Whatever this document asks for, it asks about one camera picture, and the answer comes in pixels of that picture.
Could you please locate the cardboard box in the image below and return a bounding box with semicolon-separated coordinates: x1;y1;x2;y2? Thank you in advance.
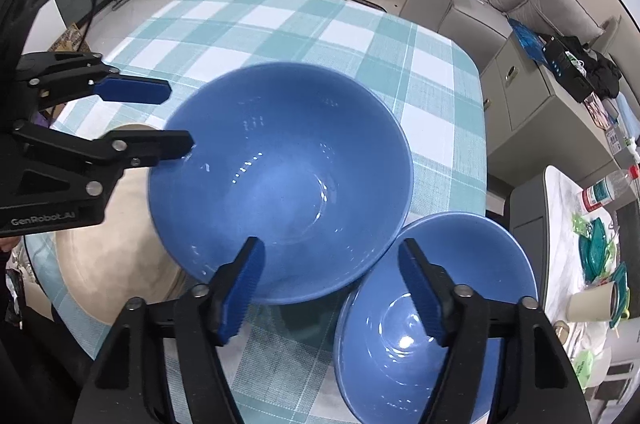
52;22;86;55

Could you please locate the black clothing pile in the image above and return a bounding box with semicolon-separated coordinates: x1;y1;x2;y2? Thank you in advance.
565;37;623;100

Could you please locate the marble side table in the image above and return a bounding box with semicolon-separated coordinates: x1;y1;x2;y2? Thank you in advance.
542;164;640;405

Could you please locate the blue plastic bag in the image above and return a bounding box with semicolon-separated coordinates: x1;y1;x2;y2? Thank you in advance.
507;18;548;64

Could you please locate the beige cup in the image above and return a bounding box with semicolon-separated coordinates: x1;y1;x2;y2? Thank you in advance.
566;287;630;321

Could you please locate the cream round plate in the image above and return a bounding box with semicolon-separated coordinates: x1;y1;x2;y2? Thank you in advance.
54;123;201;329

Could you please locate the teal checked tablecloth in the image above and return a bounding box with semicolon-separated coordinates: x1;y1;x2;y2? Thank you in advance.
22;0;488;424

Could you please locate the black grey chair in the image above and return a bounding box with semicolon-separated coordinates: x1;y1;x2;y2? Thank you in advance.
507;181;551;300

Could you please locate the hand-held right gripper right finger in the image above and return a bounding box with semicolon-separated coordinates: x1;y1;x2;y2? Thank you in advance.
398;238;593;424

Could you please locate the beige side cabinet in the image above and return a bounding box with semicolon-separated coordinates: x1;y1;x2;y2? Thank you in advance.
480;37;640;165

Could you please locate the teal plastic container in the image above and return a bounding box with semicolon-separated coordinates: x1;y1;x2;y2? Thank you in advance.
579;217;621;280

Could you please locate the blue bowl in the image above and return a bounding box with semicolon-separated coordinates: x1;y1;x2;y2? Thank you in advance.
334;211;538;424
147;62;415;306

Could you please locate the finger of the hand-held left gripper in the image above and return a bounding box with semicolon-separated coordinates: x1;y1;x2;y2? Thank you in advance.
15;52;173;110
12;120;195;172

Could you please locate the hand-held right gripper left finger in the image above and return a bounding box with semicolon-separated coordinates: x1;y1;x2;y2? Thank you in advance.
85;237;265;424

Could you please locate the clear plastic bottle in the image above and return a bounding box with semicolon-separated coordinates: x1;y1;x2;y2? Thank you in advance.
580;164;640;212

